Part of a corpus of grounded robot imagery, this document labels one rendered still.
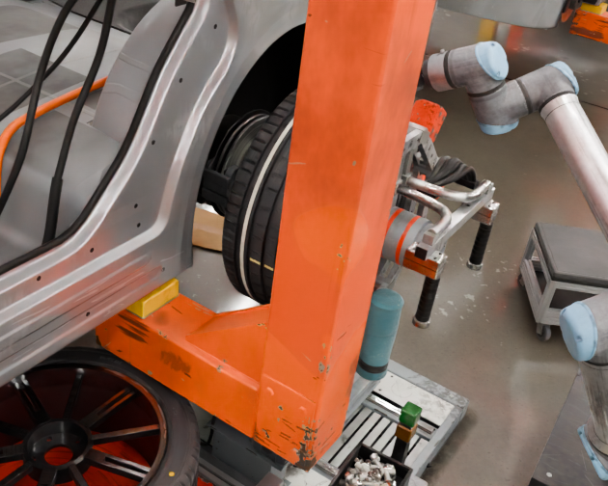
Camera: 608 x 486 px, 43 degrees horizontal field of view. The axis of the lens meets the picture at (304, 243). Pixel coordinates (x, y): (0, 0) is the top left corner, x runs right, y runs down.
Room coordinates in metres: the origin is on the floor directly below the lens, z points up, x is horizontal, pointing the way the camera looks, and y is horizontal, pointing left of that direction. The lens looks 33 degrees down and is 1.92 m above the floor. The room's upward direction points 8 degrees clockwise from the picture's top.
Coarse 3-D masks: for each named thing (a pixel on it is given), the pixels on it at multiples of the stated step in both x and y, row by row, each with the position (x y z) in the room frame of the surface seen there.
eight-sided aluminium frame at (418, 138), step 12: (408, 132) 1.88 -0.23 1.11; (420, 132) 1.86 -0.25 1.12; (408, 144) 1.80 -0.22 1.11; (420, 144) 1.87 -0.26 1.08; (432, 144) 1.95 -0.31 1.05; (420, 156) 2.01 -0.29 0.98; (432, 156) 1.97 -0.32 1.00; (420, 168) 2.02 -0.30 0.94; (432, 168) 1.99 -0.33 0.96; (408, 204) 2.02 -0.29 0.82; (420, 204) 2.00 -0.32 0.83; (384, 264) 1.93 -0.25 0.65; (396, 264) 1.92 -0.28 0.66; (384, 276) 1.91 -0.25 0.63; (396, 276) 1.91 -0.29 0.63
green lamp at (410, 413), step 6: (408, 402) 1.35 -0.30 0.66; (402, 408) 1.33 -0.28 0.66; (408, 408) 1.34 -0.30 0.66; (414, 408) 1.34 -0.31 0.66; (420, 408) 1.34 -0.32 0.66; (402, 414) 1.33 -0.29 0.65; (408, 414) 1.32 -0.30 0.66; (414, 414) 1.32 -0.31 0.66; (420, 414) 1.34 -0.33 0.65; (402, 420) 1.32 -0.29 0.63; (408, 420) 1.32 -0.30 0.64; (414, 420) 1.31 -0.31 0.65
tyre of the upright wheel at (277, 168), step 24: (288, 96) 1.86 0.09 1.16; (288, 120) 1.78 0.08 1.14; (264, 144) 1.73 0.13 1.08; (288, 144) 1.72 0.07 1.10; (240, 168) 1.71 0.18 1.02; (240, 192) 1.67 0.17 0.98; (264, 192) 1.64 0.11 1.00; (240, 216) 1.65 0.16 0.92; (264, 216) 1.62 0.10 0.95; (240, 240) 1.63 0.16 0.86; (264, 240) 1.60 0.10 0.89; (264, 264) 1.59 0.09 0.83; (240, 288) 1.69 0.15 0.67; (264, 288) 1.62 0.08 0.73
